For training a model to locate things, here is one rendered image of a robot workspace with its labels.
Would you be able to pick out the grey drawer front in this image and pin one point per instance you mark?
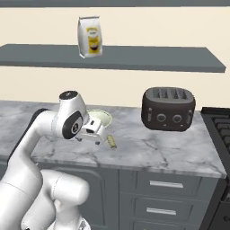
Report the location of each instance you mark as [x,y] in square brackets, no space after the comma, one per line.
[191,183]
[185,209]
[161,226]

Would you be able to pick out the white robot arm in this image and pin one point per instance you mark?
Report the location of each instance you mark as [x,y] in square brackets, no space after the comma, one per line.
[24,179]

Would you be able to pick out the pale green bowl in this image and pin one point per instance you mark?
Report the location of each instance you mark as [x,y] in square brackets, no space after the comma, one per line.
[103,116]

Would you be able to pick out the black hob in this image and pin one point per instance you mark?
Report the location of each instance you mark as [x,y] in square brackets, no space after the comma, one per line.
[217,155]

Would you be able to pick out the dark brown toaster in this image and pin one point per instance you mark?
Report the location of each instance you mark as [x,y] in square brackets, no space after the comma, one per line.
[168,109]

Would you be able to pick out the olive green stick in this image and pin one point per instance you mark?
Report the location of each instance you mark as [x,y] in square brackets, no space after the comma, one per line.
[112,142]

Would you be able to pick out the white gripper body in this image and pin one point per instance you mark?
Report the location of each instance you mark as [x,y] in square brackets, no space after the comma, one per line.
[90,137]

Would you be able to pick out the white and yellow flour bag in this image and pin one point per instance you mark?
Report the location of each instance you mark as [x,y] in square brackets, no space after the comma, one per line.
[90,37]

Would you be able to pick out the grey wall shelf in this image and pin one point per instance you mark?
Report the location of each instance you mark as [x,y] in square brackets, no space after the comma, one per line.
[143,58]

